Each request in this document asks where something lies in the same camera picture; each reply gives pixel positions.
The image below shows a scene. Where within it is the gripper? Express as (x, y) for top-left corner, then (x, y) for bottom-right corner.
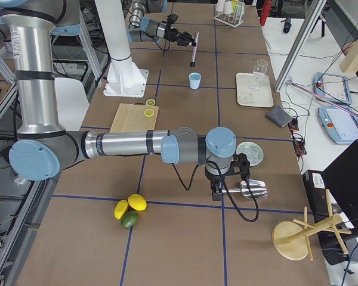
(163, 14), (197, 47)
(205, 153), (251, 200)

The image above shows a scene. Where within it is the metal muddler stick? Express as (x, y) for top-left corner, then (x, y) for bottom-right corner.
(190, 32), (199, 67)

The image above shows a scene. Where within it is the metal ice scoop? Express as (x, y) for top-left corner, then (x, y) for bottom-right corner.
(229, 179), (268, 200)

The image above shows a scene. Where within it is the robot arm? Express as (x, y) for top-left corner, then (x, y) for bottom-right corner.
(126, 0), (198, 47)
(0, 1), (249, 192)

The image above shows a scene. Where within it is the light blue cup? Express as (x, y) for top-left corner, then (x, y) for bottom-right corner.
(189, 72), (202, 89)

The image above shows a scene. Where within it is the yellow lemon upper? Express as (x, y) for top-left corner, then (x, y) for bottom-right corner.
(127, 194), (147, 211)

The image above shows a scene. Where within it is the yellow lemon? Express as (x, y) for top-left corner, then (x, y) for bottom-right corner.
(127, 194), (147, 211)
(113, 200), (129, 220)

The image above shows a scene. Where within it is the yellow lemon left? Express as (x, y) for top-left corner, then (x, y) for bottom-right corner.
(113, 200), (129, 220)

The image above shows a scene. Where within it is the green bowl of ice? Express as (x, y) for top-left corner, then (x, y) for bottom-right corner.
(236, 142), (264, 166)

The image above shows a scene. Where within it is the wine glass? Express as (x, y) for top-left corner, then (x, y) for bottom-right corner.
(249, 58), (268, 91)

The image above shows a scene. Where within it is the cream bear tray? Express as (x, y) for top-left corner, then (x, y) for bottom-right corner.
(236, 73), (274, 108)

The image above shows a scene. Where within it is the wooden mug tree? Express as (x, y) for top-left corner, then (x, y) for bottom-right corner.
(271, 189), (351, 260)

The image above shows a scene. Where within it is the green lime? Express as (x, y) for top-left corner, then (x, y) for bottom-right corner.
(121, 211), (138, 228)

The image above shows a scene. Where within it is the grey folded cloth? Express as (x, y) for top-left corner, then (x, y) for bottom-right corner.
(265, 105), (292, 128)

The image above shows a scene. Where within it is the bamboo cutting board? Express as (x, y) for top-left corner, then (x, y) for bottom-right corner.
(110, 103), (159, 133)

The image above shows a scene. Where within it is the black box on desk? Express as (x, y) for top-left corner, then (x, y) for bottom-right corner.
(303, 170), (328, 217)

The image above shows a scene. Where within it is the dark umbrella on desk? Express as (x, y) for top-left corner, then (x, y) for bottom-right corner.
(283, 17), (291, 34)

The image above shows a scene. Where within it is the black monitor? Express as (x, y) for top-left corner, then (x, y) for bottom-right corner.
(322, 139), (358, 230)

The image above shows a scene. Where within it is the white chair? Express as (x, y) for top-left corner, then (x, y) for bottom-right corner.
(55, 77), (89, 131)

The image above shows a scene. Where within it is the lower teach pendant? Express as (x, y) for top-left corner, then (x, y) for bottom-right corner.
(317, 106), (358, 145)

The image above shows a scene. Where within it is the teach pendant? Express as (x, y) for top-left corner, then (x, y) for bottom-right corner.
(317, 106), (358, 145)
(313, 72), (352, 105)

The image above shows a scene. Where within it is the metal rod on desk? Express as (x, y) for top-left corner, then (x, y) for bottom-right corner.
(285, 81), (358, 118)

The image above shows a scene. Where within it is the upper teach pendant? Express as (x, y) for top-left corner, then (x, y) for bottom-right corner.
(313, 72), (352, 105)

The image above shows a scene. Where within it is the white wire cup rack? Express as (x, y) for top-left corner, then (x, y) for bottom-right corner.
(214, 0), (245, 27)

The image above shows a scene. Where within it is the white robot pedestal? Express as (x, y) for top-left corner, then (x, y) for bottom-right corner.
(95, 0), (149, 98)

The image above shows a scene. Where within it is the aluminium frame post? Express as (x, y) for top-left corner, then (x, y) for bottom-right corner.
(274, 0), (327, 92)

